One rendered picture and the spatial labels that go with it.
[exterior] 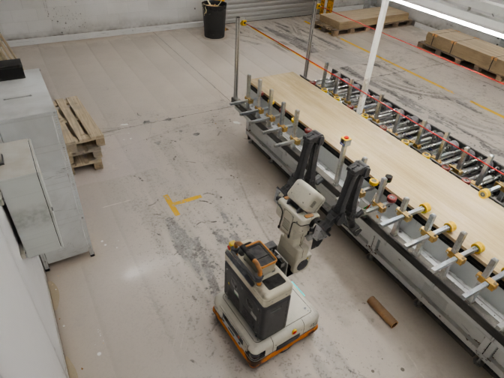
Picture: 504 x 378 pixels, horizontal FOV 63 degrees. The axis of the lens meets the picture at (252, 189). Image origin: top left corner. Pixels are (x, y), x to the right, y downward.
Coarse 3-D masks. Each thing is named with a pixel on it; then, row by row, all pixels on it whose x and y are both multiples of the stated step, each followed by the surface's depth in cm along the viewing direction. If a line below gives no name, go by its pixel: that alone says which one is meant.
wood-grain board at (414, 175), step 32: (288, 96) 496; (320, 96) 501; (320, 128) 437; (352, 128) 441; (352, 160) 390; (384, 160) 394; (416, 160) 397; (416, 192) 356; (448, 192) 359; (480, 224) 327; (480, 256) 298
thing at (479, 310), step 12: (240, 108) 517; (276, 132) 465; (324, 180) 400; (336, 192) 388; (372, 228) 356; (384, 228) 347; (396, 240) 336; (408, 252) 326; (420, 264) 318; (432, 276) 311; (444, 288) 303; (456, 288) 300; (456, 300) 297; (468, 300) 289; (468, 312) 290; (480, 312) 284; (480, 324) 284; (492, 324) 277; (492, 336) 278
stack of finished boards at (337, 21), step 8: (368, 8) 1088; (376, 8) 1093; (392, 8) 1102; (320, 16) 1020; (328, 16) 1003; (336, 16) 1006; (352, 16) 1015; (360, 16) 1018; (368, 16) 1023; (376, 16) 1027; (392, 16) 1049; (400, 16) 1066; (408, 16) 1080; (328, 24) 1004; (336, 24) 981; (344, 24) 980; (352, 24) 993; (360, 24) 1005; (368, 24) 1020
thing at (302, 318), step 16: (224, 304) 328; (304, 304) 332; (224, 320) 329; (240, 320) 317; (288, 320) 319; (304, 320) 321; (272, 336) 308; (288, 336) 313; (304, 336) 330; (256, 352) 299; (272, 352) 315
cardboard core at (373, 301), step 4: (372, 296) 367; (368, 300) 366; (372, 300) 364; (376, 300) 364; (372, 304) 363; (376, 304) 360; (380, 304) 360; (376, 308) 359; (380, 308) 357; (384, 308) 357; (376, 312) 360; (380, 312) 356; (384, 312) 354; (388, 312) 355; (384, 316) 353; (388, 316) 351; (392, 316) 351; (384, 320) 354; (388, 320) 350; (392, 320) 348; (396, 320) 349; (388, 324) 350; (392, 324) 347; (396, 324) 351
